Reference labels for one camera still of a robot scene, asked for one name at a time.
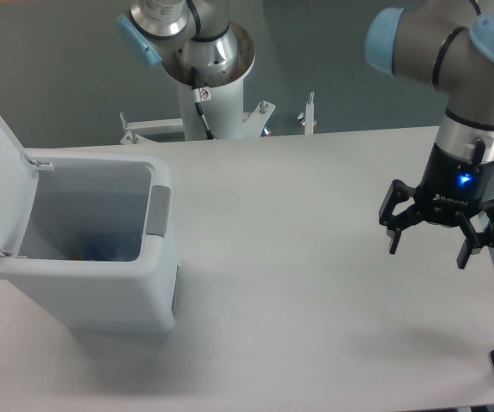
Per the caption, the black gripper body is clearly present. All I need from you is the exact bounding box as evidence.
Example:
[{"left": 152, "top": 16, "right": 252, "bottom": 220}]
[{"left": 412, "top": 144, "right": 494, "bottom": 227}]

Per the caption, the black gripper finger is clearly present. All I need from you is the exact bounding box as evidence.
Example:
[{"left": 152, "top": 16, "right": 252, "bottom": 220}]
[
  {"left": 379, "top": 179, "right": 423, "bottom": 254},
  {"left": 455, "top": 199, "right": 494, "bottom": 270}
]

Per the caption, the clear plastic water bottle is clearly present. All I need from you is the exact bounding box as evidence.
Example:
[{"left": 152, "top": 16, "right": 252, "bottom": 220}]
[{"left": 78, "top": 232, "right": 142, "bottom": 262}]

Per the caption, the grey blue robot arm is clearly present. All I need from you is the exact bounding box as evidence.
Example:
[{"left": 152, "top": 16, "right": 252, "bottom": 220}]
[{"left": 117, "top": 1, "right": 494, "bottom": 268}]

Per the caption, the white trash can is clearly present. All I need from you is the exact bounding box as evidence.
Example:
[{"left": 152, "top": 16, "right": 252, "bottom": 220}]
[{"left": 0, "top": 149, "right": 180, "bottom": 333}]

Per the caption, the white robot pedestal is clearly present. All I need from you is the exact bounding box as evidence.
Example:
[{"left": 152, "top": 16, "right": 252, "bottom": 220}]
[{"left": 120, "top": 22, "right": 276, "bottom": 144}]

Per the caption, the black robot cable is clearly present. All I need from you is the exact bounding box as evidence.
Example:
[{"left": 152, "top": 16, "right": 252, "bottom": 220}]
[{"left": 189, "top": 66, "right": 217, "bottom": 141}]

